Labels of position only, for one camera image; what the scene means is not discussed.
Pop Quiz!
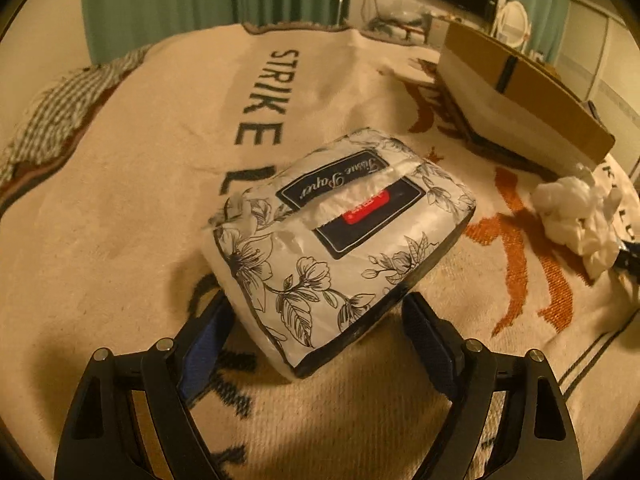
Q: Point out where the white soft cloth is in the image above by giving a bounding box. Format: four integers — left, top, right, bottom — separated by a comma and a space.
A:
530, 164, 623, 281

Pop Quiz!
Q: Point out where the floral black-white tissue pack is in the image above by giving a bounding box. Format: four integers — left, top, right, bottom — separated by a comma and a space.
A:
203, 128, 476, 380

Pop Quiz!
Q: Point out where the checkered grey bedsheet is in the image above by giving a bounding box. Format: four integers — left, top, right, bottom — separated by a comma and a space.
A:
1, 46, 150, 184

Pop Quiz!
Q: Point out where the brown cardboard box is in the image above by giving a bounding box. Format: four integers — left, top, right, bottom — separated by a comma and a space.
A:
436, 23, 615, 177

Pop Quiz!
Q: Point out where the white oval vanity mirror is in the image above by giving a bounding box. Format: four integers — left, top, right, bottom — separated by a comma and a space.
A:
492, 1, 532, 51

